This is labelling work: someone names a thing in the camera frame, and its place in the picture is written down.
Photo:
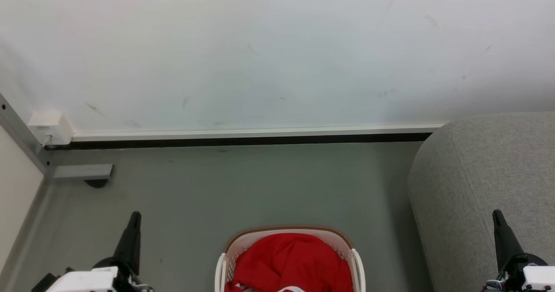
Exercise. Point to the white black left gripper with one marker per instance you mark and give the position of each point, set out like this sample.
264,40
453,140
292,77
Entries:
84,281

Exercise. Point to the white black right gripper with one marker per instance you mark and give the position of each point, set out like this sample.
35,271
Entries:
535,277

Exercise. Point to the red white sports jersey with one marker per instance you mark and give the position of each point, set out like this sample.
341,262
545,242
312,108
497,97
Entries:
290,261

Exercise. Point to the grey fabric sofa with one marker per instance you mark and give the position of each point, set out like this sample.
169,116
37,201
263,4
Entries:
468,188

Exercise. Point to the black round foot pad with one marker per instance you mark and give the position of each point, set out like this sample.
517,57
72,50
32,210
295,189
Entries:
96,183

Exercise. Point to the white laundry basket brown rim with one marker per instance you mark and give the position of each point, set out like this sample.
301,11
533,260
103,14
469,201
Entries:
230,248

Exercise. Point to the beige partition panel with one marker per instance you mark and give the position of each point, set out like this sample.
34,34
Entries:
15,196

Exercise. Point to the black floor edge strip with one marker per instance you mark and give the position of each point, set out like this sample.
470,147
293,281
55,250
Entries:
238,141

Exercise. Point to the white baseboard strip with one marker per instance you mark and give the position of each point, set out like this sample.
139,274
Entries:
260,132

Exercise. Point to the grey metal frame foot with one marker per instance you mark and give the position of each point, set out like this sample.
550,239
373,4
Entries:
82,171

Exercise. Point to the white wall socket box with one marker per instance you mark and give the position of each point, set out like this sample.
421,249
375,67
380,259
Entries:
50,127

